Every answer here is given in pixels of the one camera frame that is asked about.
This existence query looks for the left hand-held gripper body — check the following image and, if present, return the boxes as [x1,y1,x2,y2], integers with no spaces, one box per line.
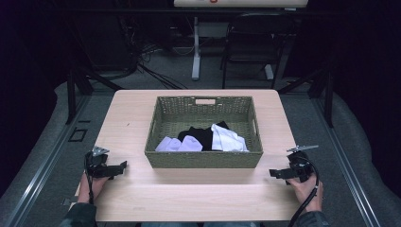
[84,146,111,178]

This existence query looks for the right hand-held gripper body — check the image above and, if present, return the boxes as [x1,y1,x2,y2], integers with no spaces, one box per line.
[285,144,320,183]

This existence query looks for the person's right hand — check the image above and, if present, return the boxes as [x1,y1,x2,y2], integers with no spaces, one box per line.
[286,172,324,213]

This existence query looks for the person's left hand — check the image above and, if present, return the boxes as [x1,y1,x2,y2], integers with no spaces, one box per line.
[77,172,111,204]

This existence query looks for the white cloth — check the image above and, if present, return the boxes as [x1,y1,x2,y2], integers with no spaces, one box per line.
[210,123,250,153]

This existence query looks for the light purple cloth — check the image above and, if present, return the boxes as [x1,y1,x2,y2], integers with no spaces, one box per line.
[154,134,204,153]

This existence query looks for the black metal stand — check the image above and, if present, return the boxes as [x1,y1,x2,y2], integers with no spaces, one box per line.
[276,64,335,129]
[65,66,125,126]

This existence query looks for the green woven basket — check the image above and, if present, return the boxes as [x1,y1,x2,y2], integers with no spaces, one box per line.
[144,96,264,169]

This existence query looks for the black cloth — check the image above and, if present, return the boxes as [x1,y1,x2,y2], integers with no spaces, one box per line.
[177,120,231,152]

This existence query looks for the black chair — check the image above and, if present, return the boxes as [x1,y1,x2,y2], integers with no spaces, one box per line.
[219,11,297,90]

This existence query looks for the white desk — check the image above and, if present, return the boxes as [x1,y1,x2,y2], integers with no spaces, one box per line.
[172,0,309,81]

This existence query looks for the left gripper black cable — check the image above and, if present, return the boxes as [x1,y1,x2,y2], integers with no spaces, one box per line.
[82,150,96,206]

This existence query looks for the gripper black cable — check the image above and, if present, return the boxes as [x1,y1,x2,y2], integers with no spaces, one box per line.
[82,150,96,206]
[287,155,321,227]

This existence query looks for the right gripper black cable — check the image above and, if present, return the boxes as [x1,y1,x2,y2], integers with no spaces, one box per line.
[287,155,321,227]

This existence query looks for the black floor socket frame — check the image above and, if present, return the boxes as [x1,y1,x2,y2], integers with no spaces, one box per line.
[67,127,89,143]

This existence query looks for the metal floor rail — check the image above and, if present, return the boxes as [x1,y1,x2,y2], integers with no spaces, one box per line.
[310,94,383,227]
[3,94,93,227]

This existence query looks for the bundle of black floor cables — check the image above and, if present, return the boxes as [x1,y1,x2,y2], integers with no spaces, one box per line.
[117,12,189,91]

